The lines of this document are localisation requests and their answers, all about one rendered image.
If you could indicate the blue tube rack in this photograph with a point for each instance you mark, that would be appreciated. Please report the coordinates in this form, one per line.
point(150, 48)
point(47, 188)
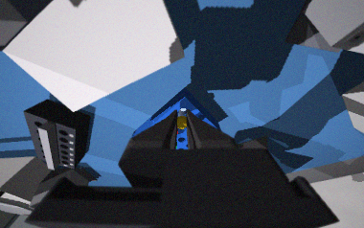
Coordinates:
point(184, 99)

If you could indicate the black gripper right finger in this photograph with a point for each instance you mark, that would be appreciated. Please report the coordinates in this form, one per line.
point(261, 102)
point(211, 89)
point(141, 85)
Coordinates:
point(205, 135)

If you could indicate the blue bench mat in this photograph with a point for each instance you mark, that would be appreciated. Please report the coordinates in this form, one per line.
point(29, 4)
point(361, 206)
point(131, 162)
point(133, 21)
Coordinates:
point(238, 67)

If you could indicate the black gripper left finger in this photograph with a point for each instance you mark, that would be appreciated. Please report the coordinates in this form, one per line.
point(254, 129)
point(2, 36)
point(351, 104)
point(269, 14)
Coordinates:
point(158, 135)

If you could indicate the clear sample tube with yellow cap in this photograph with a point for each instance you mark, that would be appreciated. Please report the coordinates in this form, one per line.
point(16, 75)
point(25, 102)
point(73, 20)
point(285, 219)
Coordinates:
point(182, 118)

